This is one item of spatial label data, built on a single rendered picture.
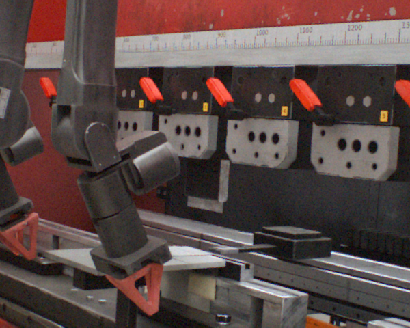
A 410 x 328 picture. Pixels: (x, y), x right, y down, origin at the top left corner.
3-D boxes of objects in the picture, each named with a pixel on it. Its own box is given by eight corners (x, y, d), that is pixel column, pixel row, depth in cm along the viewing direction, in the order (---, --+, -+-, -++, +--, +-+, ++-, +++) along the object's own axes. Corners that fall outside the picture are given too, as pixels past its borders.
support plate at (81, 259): (43, 256, 144) (43, 250, 144) (165, 249, 161) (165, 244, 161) (97, 275, 130) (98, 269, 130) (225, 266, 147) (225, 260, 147)
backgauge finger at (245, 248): (194, 253, 162) (195, 228, 161) (290, 247, 178) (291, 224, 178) (234, 264, 152) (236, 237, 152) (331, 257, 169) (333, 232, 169)
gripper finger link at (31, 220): (37, 244, 148) (18, 197, 145) (54, 251, 142) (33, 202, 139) (4, 262, 144) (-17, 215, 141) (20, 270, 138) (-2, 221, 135)
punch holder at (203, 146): (156, 153, 159) (162, 66, 158) (191, 154, 164) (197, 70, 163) (206, 159, 147) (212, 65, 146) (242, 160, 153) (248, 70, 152)
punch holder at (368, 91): (308, 172, 128) (316, 64, 127) (345, 173, 133) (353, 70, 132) (385, 182, 116) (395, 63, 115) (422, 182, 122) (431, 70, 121)
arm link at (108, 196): (65, 173, 103) (86, 178, 99) (111, 149, 107) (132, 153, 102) (85, 222, 105) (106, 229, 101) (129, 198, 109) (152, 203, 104)
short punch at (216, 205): (183, 206, 158) (186, 156, 157) (192, 206, 159) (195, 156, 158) (217, 212, 150) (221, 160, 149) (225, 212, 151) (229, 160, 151)
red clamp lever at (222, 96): (207, 75, 141) (233, 114, 136) (225, 77, 144) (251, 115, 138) (201, 83, 142) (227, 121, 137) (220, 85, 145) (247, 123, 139)
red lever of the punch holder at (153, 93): (139, 75, 157) (160, 110, 151) (157, 76, 159) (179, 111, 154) (136, 82, 158) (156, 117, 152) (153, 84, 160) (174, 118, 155)
